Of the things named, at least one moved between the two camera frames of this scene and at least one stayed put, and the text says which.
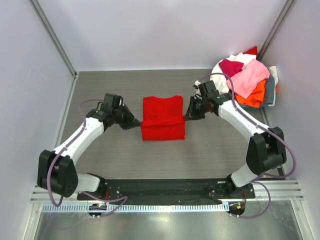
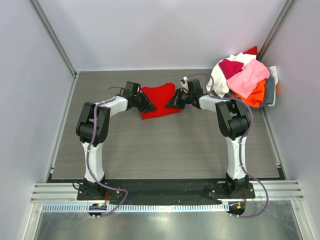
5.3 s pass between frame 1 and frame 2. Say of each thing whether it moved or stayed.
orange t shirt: stayed
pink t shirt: stayed
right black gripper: moved
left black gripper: moved
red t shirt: moved
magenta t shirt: stayed
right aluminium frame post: stayed
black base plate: stayed
